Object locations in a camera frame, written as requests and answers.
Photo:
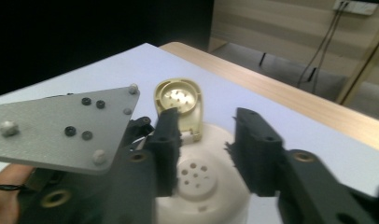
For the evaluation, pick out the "wooden vertical post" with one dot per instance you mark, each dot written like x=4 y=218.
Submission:
x=363 y=65

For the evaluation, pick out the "black curtain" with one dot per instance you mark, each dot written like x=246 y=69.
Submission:
x=85 y=31

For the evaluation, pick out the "white power strip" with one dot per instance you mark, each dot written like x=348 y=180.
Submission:
x=355 y=6

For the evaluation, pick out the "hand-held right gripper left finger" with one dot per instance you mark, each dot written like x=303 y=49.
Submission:
x=165 y=149

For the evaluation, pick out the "small black wall fitting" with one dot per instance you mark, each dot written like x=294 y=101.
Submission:
x=263 y=59

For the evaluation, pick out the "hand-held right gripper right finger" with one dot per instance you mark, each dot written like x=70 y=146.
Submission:
x=256 y=152

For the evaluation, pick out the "clear jar with cream lid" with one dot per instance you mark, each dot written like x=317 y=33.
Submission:
x=195 y=182

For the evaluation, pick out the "white table mat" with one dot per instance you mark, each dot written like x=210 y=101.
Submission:
x=240 y=93

